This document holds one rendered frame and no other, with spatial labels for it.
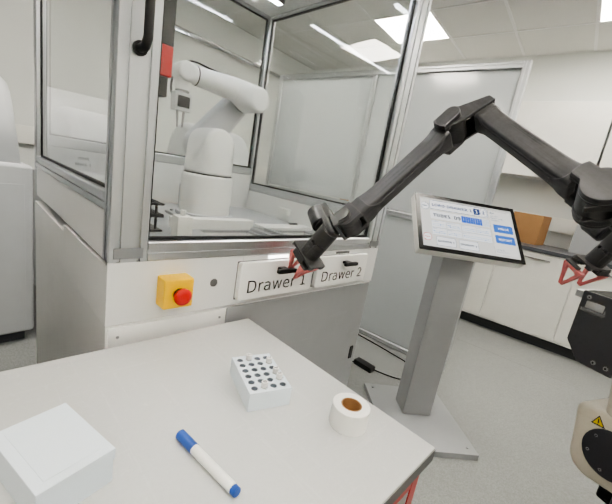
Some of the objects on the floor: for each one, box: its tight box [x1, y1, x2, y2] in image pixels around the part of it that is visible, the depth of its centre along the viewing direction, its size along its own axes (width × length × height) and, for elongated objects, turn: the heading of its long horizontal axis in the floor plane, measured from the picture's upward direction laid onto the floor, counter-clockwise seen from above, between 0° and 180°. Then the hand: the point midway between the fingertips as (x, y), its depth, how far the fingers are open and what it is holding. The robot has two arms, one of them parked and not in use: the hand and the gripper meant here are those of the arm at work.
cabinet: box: [36, 231, 369, 386], centre depth 151 cm, size 95×103×80 cm
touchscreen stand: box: [364, 255, 479, 461], centre depth 175 cm, size 50×45×102 cm
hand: (293, 272), depth 104 cm, fingers open, 3 cm apart
